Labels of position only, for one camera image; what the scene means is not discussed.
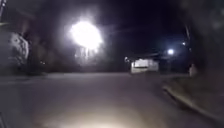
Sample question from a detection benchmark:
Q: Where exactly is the street lamp on pole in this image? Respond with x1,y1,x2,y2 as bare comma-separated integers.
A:
69,20,104,72

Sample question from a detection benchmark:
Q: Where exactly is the grey asphalt road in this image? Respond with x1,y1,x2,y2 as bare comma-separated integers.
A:
0,72,218,128

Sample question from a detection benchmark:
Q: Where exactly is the small distant street lamp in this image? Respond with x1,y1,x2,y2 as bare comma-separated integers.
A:
167,48,176,73

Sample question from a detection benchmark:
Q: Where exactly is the pale post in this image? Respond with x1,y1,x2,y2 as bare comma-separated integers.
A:
188,63,198,78

